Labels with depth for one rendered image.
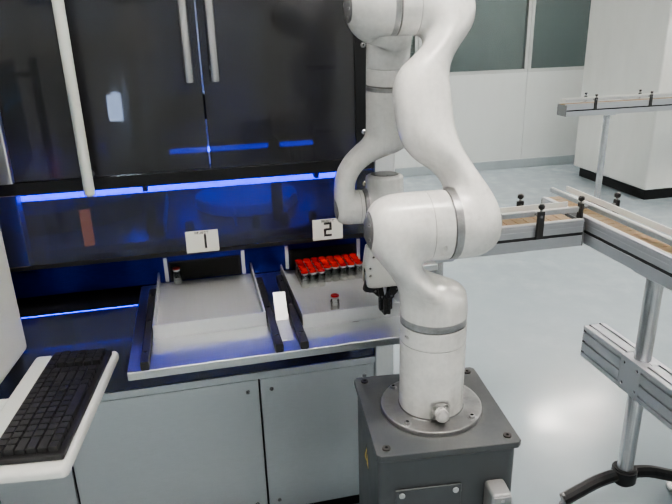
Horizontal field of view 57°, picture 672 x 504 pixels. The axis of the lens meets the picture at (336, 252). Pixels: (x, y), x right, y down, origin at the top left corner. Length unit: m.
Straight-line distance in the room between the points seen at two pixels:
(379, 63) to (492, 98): 5.71
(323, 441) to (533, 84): 5.67
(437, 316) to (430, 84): 0.39
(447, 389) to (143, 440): 1.07
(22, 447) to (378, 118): 0.93
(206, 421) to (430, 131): 1.19
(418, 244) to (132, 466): 1.27
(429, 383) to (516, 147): 6.17
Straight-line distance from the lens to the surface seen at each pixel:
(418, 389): 1.15
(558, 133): 7.44
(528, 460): 2.56
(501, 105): 7.04
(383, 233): 1.01
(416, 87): 1.08
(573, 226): 2.17
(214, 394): 1.89
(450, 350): 1.12
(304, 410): 1.96
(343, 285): 1.70
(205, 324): 1.49
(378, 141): 1.33
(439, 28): 1.14
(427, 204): 1.03
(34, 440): 1.35
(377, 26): 1.13
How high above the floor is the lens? 1.55
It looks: 20 degrees down
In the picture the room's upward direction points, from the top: 2 degrees counter-clockwise
